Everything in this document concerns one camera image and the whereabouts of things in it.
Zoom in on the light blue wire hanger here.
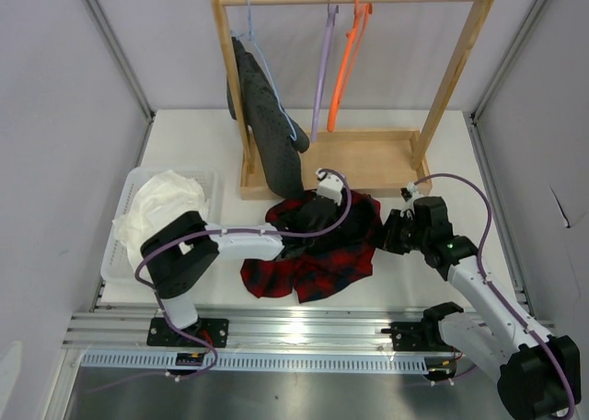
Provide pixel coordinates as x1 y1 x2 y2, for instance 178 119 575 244
245 0 298 142

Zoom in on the red plaid skirt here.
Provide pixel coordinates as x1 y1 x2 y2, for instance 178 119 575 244
240 191 383 303

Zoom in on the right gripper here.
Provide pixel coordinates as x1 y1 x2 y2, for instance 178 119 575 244
368 209 429 255

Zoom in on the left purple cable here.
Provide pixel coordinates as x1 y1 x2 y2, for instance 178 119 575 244
133 167 354 347

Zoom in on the grey dotted garment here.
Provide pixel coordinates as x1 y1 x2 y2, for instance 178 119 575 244
232 37 310 198

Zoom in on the orange plastic hanger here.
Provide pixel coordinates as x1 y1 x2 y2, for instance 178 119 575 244
327 0 373 133

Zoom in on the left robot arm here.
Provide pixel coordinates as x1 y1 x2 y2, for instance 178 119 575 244
135 194 352 346

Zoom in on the wooden clothes rack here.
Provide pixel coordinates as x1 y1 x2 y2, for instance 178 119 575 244
211 0 494 200

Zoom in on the aluminium mounting rail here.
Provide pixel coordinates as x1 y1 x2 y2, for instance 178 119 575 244
62 306 423 354

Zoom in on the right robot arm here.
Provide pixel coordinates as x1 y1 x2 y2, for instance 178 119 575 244
379 196 582 419

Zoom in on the white cloth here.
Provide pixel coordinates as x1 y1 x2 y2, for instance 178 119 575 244
113 170 210 270

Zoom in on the white plastic basket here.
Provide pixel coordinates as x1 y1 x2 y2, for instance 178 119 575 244
100 166 222 285

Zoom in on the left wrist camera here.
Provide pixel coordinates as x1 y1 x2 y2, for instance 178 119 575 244
316 169 345 205

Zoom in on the purple plastic hanger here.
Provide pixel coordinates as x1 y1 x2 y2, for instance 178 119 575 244
311 0 339 143

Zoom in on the slotted cable duct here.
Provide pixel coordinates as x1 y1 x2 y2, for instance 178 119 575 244
81 350 428 375

